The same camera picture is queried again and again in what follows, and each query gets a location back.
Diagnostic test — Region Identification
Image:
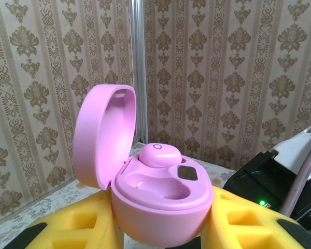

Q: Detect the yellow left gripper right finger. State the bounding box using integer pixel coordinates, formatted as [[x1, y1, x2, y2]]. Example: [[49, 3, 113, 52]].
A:
[[196, 186, 311, 249]]

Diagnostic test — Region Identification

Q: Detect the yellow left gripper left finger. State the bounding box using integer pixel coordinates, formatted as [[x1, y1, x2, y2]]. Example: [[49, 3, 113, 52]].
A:
[[25, 191, 125, 249]]

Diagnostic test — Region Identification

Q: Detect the pink earbud charging case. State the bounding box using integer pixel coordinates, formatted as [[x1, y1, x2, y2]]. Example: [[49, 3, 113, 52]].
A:
[[73, 83, 215, 246]]

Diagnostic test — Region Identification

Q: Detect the pink wireless earbud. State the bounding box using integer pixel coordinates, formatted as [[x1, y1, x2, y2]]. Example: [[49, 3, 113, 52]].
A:
[[138, 142, 182, 172]]

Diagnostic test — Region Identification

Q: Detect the floral table cloth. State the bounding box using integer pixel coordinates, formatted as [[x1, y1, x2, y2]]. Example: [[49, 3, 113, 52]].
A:
[[0, 141, 239, 249]]

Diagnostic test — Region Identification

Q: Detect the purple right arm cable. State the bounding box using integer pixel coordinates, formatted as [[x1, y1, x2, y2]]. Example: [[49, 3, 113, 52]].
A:
[[281, 144, 311, 217]]

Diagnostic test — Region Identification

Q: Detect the aluminium frame post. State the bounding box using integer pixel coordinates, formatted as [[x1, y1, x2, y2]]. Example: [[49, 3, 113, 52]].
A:
[[129, 0, 149, 144]]

